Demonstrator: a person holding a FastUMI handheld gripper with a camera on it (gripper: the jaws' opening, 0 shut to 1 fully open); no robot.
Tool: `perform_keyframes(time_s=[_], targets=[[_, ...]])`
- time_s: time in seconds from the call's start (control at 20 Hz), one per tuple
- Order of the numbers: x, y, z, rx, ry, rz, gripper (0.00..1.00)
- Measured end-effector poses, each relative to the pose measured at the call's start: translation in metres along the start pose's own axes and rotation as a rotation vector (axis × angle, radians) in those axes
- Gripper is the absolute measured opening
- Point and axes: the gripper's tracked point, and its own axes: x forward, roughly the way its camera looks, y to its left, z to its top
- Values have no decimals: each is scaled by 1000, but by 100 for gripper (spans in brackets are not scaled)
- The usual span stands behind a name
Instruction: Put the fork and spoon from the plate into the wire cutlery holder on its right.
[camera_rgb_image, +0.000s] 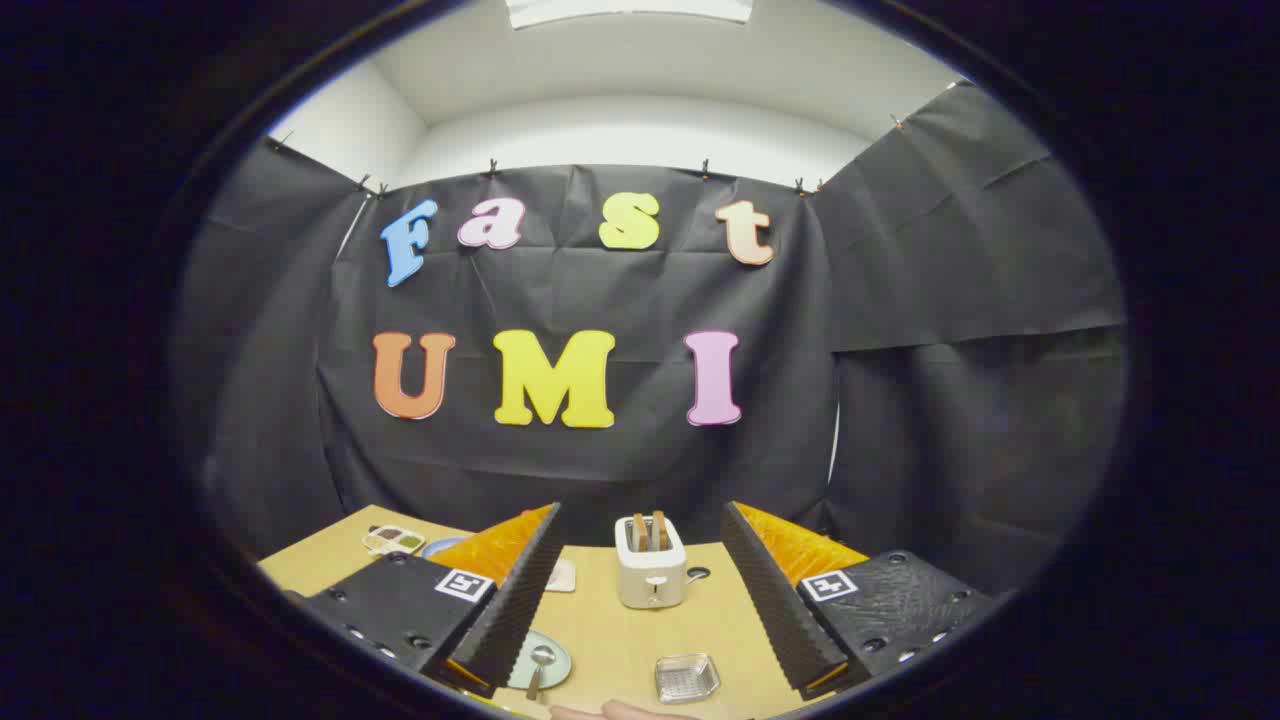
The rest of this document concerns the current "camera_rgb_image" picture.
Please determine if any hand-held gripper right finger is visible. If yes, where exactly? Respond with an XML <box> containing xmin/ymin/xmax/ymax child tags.
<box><xmin>720</xmin><ymin>500</ymin><xmax>1001</xmax><ymax>701</ymax></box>

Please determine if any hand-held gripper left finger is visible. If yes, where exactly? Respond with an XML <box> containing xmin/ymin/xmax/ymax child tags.
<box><xmin>285</xmin><ymin>503</ymin><xmax>564</xmax><ymax>699</ymax></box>

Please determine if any light green plate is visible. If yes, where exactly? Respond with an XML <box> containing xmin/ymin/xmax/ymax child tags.
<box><xmin>505</xmin><ymin>628</ymin><xmax>573</xmax><ymax>691</ymax></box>

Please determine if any white toaster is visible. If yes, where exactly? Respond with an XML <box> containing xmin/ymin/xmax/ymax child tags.
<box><xmin>614</xmin><ymin>515</ymin><xmax>689</xmax><ymax>610</ymax></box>

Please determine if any white divided condiment dish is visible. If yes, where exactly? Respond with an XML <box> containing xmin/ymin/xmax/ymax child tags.
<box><xmin>362</xmin><ymin>525</ymin><xmax>426</xmax><ymax>557</ymax></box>

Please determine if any black backdrop cloth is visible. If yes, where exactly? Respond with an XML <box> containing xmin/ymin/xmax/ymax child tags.
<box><xmin>175</xmin><ymin>85</ymin><xmax>1131</xmax><ymax>601</ymax></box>

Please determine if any row of black cloth clips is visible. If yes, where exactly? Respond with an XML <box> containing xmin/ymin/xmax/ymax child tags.
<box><xmin>270</xmin><ymin>115</ymin><xmax>906</xmax><ymax>196</ymax></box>

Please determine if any ceiling light panel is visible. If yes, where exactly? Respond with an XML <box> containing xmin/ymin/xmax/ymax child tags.
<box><xmin>505</xmin><ymin>0</ymin><xmax>754</xmax><ymax>29</ymax></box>

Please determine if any metal wire basket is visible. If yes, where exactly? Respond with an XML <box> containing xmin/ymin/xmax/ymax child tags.
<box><xmin>655</xmin><ymin>653</ymin><xmax>721</xmax><ymax>704</ymax></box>

